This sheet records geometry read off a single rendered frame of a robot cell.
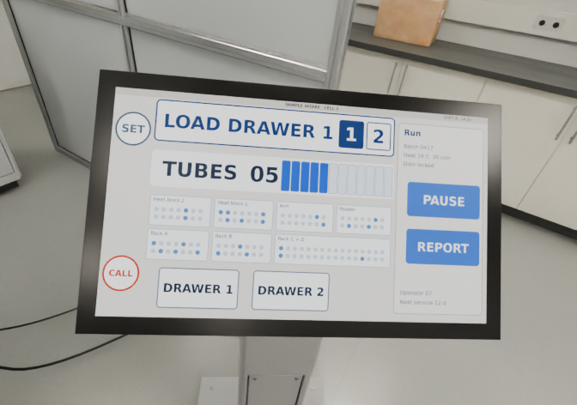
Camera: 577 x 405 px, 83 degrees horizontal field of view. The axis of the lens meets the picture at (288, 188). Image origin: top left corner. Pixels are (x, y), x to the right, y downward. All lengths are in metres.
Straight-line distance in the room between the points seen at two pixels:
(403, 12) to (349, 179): 2.26
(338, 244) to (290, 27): 0.88
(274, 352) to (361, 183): 0.40
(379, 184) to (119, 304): 0.34
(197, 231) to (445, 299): 0.32
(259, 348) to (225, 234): 0.33
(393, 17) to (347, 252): 2.33
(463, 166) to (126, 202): 0.42
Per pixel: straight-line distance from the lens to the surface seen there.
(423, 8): 2.61
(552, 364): 1.99
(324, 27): 1.12
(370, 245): 0.43
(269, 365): 0.75
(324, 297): 0.42
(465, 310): 0.50
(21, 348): 1.74
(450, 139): 0.48
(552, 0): 3.00
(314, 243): 0.41
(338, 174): 0.42
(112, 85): 0.46
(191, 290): 0.42
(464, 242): 0.49
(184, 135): 0.42
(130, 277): 0.43
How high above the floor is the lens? 1.34
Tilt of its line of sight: 36 degrees down
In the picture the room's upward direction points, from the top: 7 degrees clockwise
